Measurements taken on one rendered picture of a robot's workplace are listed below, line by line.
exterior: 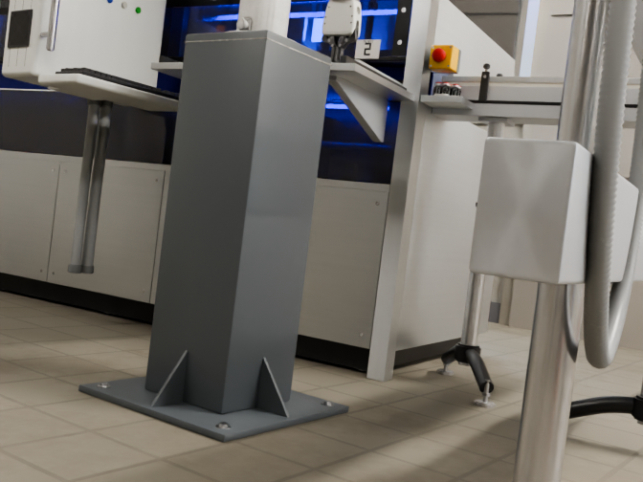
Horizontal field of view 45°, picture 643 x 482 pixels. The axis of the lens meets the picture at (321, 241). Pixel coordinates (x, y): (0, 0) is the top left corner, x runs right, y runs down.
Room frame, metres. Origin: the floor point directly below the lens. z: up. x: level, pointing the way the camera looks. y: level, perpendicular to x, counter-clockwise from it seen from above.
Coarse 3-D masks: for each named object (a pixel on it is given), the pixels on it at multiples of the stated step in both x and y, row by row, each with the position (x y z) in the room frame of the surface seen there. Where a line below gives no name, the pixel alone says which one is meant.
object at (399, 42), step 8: (400, 0) 2.38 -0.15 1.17; (408, 0) 2.37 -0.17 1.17; (400, 8) 2.38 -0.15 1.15; (408, 8) 2.37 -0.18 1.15; (400, 16) 2.38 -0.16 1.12; (408, 16) 2.37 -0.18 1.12; (400, 24) 2.38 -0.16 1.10; (408, 24) 2.37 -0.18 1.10; (400, 32) 2.38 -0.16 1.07; (400, 40) 2.37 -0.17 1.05; (392, 48) 2.39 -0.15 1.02; (400, 48) 2.37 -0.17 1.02
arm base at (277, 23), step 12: (240, 0) 1.81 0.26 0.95; (252, 0) 1.78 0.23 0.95; (264, 0) 1.78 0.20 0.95; (276, 0) 1.78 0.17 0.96; (288, 0) 1.81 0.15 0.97; (240, 12) 1.80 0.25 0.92; (252, 12) 1.78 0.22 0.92; (264, 12) 1.78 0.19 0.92; (276, 12) 1.78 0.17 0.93; (288, 12) 1.82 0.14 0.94; (240, 24) 1.77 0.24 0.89; (252, 24) 1.78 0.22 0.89; (264, 24) 1.78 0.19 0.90; (276, 24) 1.79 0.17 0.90
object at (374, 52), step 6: (360, 42) 2.44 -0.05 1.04; (366, 42) 2.43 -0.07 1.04; (372, 42) 2.42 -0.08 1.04; (378, 42) 2.41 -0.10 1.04; (360, 48) 2.44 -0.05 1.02; (372, 48) 2.42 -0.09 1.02; (378, 48) 2.41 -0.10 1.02; (360, 54) 2.44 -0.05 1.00; (372, 54) 2.42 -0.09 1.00; (378, 54) 2.41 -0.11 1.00
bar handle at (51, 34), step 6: (54, 0) 2.33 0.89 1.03; (54, 6) 2.33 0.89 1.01; (54, 12) 2.33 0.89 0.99; (54, 18) 2.34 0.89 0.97; (54, 24) 2.34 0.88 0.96; (48, 30) 2.34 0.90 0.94; (54, 30) 2.34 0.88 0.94; (42, 36) 2.37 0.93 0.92; (48, 36) 2.34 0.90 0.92; (54, 36) 2.34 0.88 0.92; (48, 42) 2.33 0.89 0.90; (54, 42) 2.34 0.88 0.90; (48, 48) 2.33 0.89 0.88; (54, 48) 2.34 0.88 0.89
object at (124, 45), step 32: (32, 0) 2.39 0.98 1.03; (64, 0) 2.43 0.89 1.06; (96, 0) 2.52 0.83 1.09; (128, 0) 2.62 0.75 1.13; (160, 0) 2.73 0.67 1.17; (32, 32) 2.37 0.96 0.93; (64, 32) 2.44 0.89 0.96; (96, 32) 2.53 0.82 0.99; (128, 32) 2.64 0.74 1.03; (160, 32) 2.75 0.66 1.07; (32, 64) 2.37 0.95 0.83; (64, 64) 2.45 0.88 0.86; (96, 64) 2.54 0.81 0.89; (128, 64) 2.65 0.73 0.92
